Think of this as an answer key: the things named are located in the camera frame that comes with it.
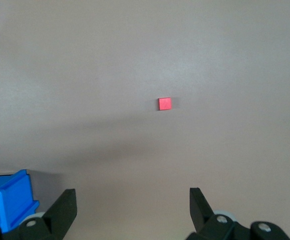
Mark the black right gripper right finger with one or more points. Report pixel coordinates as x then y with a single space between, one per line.
199 212

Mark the brown table mat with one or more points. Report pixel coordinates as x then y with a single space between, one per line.
134 62

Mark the red cube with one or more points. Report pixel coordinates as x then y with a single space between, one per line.
165 103

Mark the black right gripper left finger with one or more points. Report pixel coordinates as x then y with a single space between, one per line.
60 212

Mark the blue plastic storage bin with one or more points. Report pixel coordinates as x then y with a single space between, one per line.
7 197

